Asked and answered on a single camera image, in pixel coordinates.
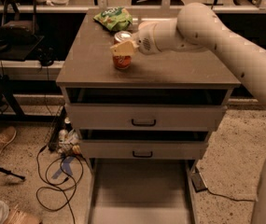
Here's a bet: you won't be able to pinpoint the black cable on floor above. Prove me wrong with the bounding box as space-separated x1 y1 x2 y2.
35 145 85 224

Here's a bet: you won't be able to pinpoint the top drawer with black handle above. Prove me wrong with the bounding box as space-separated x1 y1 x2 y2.
65 104 226 132

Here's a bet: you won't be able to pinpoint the black headphones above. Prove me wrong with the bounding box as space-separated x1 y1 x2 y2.
37 48 55 67

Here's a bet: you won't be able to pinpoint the tan shoe upper left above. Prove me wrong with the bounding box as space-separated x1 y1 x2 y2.
0 125 18 164

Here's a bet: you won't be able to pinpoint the white bowl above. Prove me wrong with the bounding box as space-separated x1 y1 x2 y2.
138 21 157 30

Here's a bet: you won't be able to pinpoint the open bottom drawer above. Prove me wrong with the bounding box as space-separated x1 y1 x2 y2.
86 159 199 224

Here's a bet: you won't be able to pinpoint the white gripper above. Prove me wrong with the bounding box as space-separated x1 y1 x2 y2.
110 24 158 56

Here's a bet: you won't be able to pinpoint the pile of cans and trash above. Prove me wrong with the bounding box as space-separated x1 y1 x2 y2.
57 117 81 155

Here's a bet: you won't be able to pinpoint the black power adapter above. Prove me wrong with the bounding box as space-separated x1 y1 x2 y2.
191 173 207 192

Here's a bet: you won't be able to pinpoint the orange soda can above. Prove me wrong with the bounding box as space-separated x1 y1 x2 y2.
113 31 132 69

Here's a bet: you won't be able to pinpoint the tan shoe lower left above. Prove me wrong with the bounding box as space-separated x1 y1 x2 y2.
4 208 42 224

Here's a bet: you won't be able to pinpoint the black tripod leg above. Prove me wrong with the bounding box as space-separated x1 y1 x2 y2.
0 167 25 180

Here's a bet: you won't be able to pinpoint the black bag on shelf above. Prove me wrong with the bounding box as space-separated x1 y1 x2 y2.
0 0 38 45

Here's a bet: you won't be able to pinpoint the tan shoe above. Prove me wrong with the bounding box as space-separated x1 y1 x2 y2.
0 125 18 164
4 208 42 224

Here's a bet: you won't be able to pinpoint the grey drawer cabinet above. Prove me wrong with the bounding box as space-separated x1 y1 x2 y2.
55 7 242 170

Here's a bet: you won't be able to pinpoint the green chip bag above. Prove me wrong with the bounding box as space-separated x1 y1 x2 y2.
93 7 133 32

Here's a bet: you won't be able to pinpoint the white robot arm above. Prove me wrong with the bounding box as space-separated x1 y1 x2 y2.
110 3 266 224

